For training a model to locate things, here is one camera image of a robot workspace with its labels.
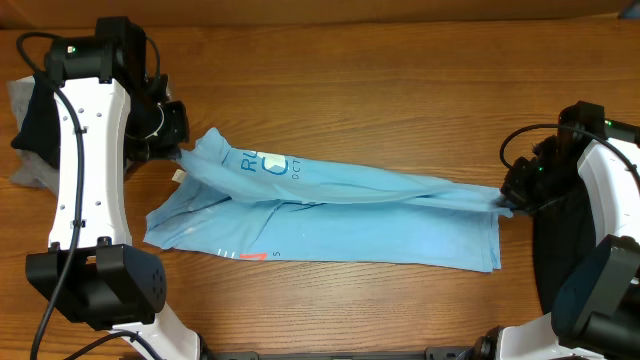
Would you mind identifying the light blue printed t-shirt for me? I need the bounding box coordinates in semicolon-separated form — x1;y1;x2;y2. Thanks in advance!
145;129;509;273

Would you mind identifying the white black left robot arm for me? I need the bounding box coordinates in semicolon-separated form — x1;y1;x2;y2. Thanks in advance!
13;26;210;359

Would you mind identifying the black folded polo shirt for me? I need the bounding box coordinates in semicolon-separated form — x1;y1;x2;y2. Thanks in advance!
7;76;61;169

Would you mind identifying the grey folded garment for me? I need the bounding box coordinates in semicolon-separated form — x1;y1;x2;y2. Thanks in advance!
7;76;59;196

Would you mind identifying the black garment pile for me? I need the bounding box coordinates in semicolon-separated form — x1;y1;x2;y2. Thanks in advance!
533;185;595;314

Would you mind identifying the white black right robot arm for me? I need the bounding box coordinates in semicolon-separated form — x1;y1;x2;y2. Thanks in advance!
445;137;639;359

